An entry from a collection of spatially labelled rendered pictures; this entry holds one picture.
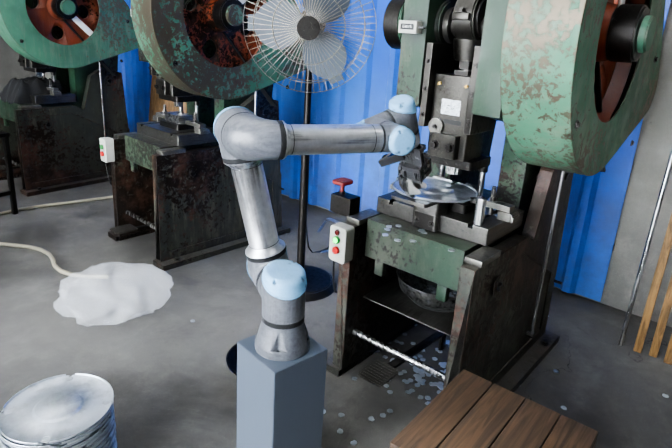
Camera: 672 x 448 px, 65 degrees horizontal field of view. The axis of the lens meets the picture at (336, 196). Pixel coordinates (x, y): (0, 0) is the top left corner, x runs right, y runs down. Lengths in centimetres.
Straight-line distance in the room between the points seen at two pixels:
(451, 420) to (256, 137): 87
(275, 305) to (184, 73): 151
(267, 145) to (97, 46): 321
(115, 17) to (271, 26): 219
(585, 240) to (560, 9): 186
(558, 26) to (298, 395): 113
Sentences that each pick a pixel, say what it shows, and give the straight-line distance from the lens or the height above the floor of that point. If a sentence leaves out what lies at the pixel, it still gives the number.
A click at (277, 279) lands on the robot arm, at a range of 138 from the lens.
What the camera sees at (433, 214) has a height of 71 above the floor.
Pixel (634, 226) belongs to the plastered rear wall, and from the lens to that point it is 301.
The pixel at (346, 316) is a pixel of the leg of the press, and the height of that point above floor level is 26.
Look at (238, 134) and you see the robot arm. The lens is 127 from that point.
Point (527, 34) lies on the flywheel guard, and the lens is 140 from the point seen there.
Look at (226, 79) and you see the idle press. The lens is 278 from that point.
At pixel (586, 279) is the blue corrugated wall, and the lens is 312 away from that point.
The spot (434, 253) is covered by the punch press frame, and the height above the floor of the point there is 60.
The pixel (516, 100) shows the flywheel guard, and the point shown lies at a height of 115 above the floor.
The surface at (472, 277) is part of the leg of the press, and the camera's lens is 168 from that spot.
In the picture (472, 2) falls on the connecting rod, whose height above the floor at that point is 140.
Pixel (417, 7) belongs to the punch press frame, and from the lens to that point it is 188.
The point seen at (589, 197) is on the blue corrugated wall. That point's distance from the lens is 297.
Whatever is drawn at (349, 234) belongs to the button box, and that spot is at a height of 61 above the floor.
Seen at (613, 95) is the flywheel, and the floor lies 114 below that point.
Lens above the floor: 129
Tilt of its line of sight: 17 degrees down
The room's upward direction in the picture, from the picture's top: 4 degrees clockwise
